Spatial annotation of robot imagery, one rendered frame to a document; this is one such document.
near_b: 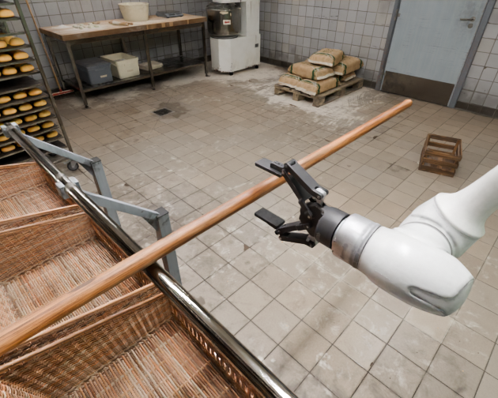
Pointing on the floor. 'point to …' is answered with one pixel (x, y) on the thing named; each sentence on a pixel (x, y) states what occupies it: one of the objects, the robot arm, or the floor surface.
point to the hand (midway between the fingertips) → (262, 189)
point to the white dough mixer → (234, 35)
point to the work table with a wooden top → (155, 24)
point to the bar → (167, 277)
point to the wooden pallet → (322, 92)
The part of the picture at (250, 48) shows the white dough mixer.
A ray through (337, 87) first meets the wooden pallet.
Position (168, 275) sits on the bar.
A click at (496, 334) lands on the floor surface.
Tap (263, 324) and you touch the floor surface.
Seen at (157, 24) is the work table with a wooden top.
